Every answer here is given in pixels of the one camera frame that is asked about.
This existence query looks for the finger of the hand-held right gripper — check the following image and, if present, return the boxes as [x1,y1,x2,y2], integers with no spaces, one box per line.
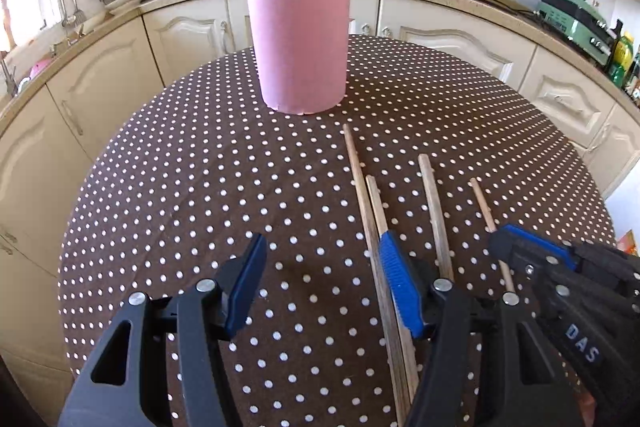
[502,224,640,288]
[489,231,576,303]

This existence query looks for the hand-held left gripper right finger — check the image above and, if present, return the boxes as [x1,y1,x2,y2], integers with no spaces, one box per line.
[378,231,586,427]

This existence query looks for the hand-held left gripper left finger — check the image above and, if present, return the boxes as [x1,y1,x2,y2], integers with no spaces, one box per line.
[57,233,268,427]

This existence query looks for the wooden chopstick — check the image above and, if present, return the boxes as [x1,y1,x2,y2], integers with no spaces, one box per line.
[343,123,407,427]
[366,175,420,403]
[469,178,516,294]
[418,154,455,282]

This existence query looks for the pink cylindrical utensil cup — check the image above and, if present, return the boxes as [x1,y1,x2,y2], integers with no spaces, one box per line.
[246,0,352,116]

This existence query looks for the orange packet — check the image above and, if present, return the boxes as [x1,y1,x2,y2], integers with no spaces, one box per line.
[617,231,640,259]

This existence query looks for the brown polka dot tablecloth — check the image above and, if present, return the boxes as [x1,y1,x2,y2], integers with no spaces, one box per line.
[57,34,617,427]

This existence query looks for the yellow green bottle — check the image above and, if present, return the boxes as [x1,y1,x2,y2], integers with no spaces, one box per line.
[607,32,636,88]

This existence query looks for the green countertop oven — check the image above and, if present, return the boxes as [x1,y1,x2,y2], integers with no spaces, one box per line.
[537,0,618,68]

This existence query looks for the cream kitchen base cabinets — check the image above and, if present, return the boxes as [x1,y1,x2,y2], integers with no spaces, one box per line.
[0,0,640,408]

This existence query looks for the stack of white plates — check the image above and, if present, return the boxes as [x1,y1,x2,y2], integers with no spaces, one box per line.
[105,0,143,15]

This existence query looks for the steel sink faucet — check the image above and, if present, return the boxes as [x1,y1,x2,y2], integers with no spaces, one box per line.
[0,52,21,98]

